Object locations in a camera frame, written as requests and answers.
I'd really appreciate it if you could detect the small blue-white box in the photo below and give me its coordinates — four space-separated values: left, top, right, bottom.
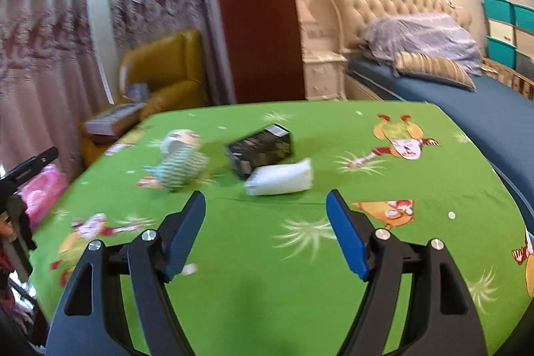
125 83 151 103

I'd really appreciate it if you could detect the gold striped pillow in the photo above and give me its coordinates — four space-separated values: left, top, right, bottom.
392 51 477 90

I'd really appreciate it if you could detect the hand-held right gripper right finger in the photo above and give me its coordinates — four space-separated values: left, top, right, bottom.
326 189 489 356

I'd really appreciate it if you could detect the lilac patterned blanket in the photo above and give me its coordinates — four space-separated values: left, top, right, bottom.
362 12 485 77

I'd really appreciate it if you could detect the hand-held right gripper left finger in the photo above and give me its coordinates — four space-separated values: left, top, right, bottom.
45 191 206 356

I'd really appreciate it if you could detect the green cartoon printed tablecloth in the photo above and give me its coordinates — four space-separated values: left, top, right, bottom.
31 101 531 356

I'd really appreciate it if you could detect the white nightstand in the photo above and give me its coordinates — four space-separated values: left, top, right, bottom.
301 49 349 101

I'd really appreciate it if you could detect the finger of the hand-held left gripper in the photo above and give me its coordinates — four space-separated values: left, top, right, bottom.
0 146 59 192

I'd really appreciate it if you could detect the beige embroidered wide curtain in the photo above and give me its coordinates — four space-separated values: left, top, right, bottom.
0 0 110 175

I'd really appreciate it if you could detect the brown wooden door frame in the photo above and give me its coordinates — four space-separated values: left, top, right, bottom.
208 0 307 105

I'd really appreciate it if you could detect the white flat cardboard box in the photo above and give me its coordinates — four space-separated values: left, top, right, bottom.
83 102 147 135

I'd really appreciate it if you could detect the wooden bed rail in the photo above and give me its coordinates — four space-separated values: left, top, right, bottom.
480 58 534 101

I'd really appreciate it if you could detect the pink bag lined bin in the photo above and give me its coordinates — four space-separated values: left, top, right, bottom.
17 163 69 232

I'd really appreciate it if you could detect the white tissue packet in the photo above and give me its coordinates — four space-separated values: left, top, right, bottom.
244 158 313 197

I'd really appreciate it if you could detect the yellow leather armchair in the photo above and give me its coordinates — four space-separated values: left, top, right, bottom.
79 30 209 169

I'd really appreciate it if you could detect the beige storage box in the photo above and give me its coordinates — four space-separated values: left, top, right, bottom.
515 28 534 60
486 19 518 45

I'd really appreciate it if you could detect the black cardboard box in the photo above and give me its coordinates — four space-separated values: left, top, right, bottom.
224 123 295 179

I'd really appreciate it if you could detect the teal storage box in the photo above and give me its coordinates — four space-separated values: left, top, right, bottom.
486 37 518 69
481 0 516 25
512 3 534 32

